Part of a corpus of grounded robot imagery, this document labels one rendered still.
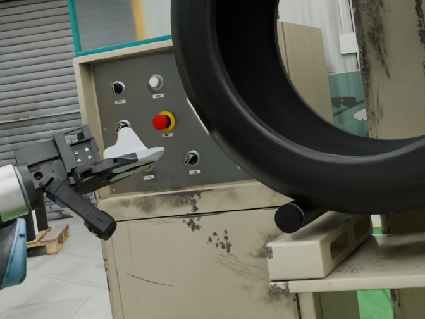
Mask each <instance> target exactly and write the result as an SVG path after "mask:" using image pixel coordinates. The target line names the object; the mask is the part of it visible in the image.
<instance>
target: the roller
mask: <svg viewBox="0 0 425 319"><path fill-rule="evenodd" d="M328 211H329V210H324V209H321V208H316V207H313V206H309V205H307V204H304V203H301V202H298V201H296V200H292V201H290V202H288V203H286V204H284V205H282V206H281V207H279V208H278V209H277V211H276V213H275V216H274V220H275V223H276V226H277V227H278V228H279V229H280V230H281V231H282V232H285V233H288V234H290V233H294V232H296V231H298V230H300V229H301V228H303V227H304V226H306V225H308V224H309V223H310V222H313V221H314V220H315V219H317V218H319V217H320V216H322V215H323V214H325V213H327V212H328Z"/></svg>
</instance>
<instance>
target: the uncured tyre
mask: <svg viewBox="0 0 425 319"><path fill-rule="evenodd" d="M279 1H280V0H171V8H170V21H171V38H172V43H173V51H174V55H175V61H176V65H177V69H178V73H179V75H180V79H181V81H182V84H183V88H184V89H185V92H186V95H187V97H188V100H189V101H190V103H191V105H192V106H193V108H194V110H195V111H196V113H197V114H198V116H199V118H200V119H201V121H202V123H203V124H204V126H205V128H206V129H207V131H208V132H209V135H210V136H211V138H212V139H213V140H214V142H215V143H216V144H217V145H218V146H219V147H220V148H221V150H222V151H223V152H224V153H225V154H226V155H227V156H228V157H229V158H230V159H231V160H232V161H233V162H234V163H236V164H237V165H238V166H239V167H240V168H241V169H242V170H244V171H245V172H246V173H248V174H249V175H250V176H251V177H253V178H255V179H256V180H257V181H259V182H260V183H262V184H264V185H265V186H267V187H269V188H270V189H272V190H274V191H276V192H279V193H280V194H282V195H284V196H286V197H289V198H291V199H294V200H296V201H298V202H301V203H304V204H307V205H309V206H313V207H316V208H321V209H324V210H329V211H335V212H340V213H350V214H358V215H370V214H369V213H385V212H391V211H397V212H403V211H410V210H415V209H418V208H423V207H425V135H420V136H417V137H411V138H406V139H376V138H372V137H366V136H363V135H358V134H355V133H352V132H349V131H347V130H344V129H342V128H340V127H338V126H336V125H335V124H333V123H331V122H329V121H328V120H327V119H325V118H324V117H322V116H321V115H320V114H319V113H317V112H316V111H315V110H314V109H313V108H312V107H311V106H310V105H309V104H308V103H307V102H306V101H305V100H304V98H303V97H302V96H301V95H300V94H299V92H298V90H297V89H296V88H295V86H294V85H293V83H292V81H291V79H290V77H289V75H288V73H287V71H286V68H285V66H284V63H283V60H282V57H281V53H280V47H279V43H278V32H277V17H278V6H279Z"/></svg>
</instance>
